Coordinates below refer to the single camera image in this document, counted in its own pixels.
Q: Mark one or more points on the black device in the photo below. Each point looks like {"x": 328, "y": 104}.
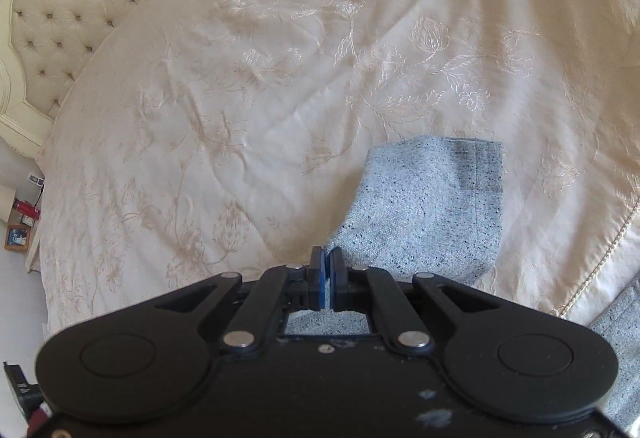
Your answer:
{"x": 21, "y": 388}

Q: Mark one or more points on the wooden picture frame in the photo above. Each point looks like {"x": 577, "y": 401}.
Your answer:
{"x": 16, "y": 238}

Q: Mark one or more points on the cream embroidered bedspread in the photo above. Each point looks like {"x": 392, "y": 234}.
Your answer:
{"x": 250, "y": 93}

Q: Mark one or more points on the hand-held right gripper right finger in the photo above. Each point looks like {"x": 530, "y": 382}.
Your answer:
{"x": 336, "y": 280}

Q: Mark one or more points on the grey speckled pants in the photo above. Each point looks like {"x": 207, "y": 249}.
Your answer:
{"x": 425, "y": 218}

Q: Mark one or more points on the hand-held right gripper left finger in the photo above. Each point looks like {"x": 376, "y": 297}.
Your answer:
{"x": 317, "y": 280}

